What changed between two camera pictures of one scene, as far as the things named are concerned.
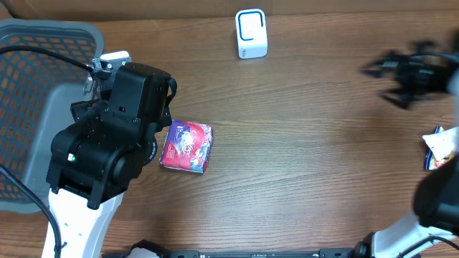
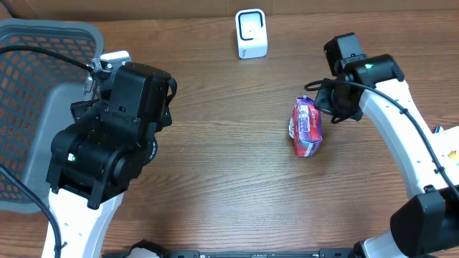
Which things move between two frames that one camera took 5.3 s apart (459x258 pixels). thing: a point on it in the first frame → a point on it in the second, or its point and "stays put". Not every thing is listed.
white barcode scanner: (251, 32) stays put
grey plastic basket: (37, 89) stays put
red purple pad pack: (187, 146) → (305, 126)
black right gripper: (392, 61) → (322, 104)
